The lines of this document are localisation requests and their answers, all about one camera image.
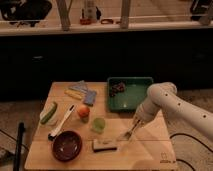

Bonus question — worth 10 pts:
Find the silver metal fork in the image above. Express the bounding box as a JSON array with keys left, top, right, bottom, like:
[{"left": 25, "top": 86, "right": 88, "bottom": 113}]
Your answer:
[{"left": 117, "top": 124, "right": 137, "bottom": 141}]

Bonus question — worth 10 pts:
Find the blue sponge cloth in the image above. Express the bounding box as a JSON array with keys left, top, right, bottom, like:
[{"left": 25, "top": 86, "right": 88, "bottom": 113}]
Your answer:
[{"left": 83, "top": 90, "right": 97, "bottom": 106}]

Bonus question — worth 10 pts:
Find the green plastic tray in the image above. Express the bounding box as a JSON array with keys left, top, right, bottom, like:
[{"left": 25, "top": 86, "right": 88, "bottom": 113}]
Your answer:
[{"left": 107, "top": 77, "right": 154, "bottom": 113}]

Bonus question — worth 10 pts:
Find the orange fruit toy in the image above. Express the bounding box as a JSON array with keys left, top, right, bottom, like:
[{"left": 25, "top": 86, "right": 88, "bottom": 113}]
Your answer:
[{"left": 77, "top": 104, "right": 90, "bottom": 117}]

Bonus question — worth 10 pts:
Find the black floor cable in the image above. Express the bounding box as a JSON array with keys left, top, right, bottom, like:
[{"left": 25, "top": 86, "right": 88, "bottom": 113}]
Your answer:
[{"left": 169, "top": 132, "right": 213, "bottom": 171}]

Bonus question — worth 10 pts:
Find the white bottle on ledge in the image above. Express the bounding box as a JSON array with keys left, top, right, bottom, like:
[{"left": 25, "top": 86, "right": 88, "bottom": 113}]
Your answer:
[{"left": 84, "top": 0, "right": 97, "bottom": 23}]

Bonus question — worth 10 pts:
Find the dark red bowl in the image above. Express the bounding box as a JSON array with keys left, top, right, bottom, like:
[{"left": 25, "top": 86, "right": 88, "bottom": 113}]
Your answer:
[{"left": 52, "top": 131, "right": 82, "bottom": 162}]

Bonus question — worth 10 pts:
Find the brown wooden block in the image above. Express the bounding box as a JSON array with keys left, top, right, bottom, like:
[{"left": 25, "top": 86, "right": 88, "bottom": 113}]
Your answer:
[{"left": 92, "top": 139, "right": 117, "bottom": 152}]

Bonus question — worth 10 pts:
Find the white plate under cucumber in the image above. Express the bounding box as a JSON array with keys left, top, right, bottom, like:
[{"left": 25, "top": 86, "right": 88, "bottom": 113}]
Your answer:
[{"left": 39, "top": 103, "right": 60, "bottom": 127}]

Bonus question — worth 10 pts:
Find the grey blue cloth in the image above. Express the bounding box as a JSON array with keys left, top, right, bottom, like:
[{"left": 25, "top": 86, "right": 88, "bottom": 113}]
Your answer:
[{"left": 69, "top": 80, "right": 88, "bottom": 93}]

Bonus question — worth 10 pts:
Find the black office chair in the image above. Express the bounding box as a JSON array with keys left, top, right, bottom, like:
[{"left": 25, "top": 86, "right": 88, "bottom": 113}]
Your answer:
[{"left": 0, "top": 0, "right": 52, "bottom": 27}]

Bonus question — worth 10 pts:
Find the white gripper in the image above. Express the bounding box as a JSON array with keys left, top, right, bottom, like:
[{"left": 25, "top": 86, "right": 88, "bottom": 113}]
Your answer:
[{"left": 133, "top": 99, "right": 160, "bottom": 128}]

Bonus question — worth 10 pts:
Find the dark grape bunch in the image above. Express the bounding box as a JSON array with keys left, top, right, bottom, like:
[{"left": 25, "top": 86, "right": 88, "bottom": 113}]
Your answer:
[{"left": 109, "top": 82, "right": 125, "bottom": 97}]

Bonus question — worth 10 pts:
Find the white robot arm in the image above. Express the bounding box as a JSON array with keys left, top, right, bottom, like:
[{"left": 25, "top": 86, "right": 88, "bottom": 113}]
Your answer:
[{"left": 133, "top": 82, "right": 213, "bottom": 141}]

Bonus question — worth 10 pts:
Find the black pole stand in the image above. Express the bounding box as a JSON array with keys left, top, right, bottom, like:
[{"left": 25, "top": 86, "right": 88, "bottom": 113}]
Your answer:
[{"left": 13, "top": 122, "right": 25, "bottom": 171}]

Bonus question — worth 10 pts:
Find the orange object on ledge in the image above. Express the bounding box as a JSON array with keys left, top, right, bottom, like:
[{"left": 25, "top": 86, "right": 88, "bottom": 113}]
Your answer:
[{"left": 80, "top": 18, "right": 92, "bottom": 25}]

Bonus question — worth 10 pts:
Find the green cucumber toy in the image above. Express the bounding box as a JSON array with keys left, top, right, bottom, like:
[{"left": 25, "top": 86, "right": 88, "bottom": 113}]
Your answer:
[{"left": 40, "top": 101, "right": 59, "bottom": 125}]

